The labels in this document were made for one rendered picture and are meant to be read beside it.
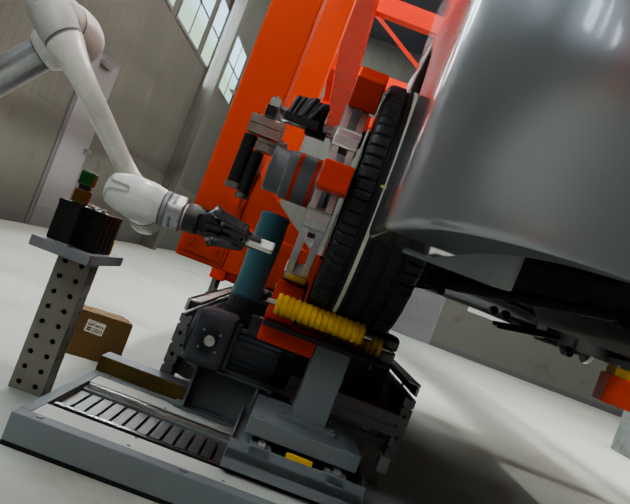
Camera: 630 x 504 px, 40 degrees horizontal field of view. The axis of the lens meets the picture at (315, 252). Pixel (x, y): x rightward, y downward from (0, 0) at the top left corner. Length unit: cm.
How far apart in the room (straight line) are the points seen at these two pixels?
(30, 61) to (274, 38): 81
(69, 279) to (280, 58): 99
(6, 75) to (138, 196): 61
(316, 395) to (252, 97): 104
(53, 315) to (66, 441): 62
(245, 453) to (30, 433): 51
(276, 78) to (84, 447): 139
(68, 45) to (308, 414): 115
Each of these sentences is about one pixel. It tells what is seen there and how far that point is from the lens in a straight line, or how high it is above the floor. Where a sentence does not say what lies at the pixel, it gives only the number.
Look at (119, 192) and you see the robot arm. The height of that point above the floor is 63.
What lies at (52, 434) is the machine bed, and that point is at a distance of 209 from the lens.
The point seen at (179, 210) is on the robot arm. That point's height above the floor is 65.
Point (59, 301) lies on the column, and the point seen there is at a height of 28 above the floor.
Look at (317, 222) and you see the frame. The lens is 211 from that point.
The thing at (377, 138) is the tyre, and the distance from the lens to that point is 211.
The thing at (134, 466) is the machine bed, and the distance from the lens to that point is 206.
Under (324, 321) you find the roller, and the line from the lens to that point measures 223.
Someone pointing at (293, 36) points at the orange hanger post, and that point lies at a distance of 291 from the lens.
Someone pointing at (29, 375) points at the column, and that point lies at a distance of 264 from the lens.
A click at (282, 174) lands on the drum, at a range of 233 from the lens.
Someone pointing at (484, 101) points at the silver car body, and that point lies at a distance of 147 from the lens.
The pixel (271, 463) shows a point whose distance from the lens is 218.
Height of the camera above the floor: 62
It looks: 1 degrees up
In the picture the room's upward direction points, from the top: 21 degrees clockwise
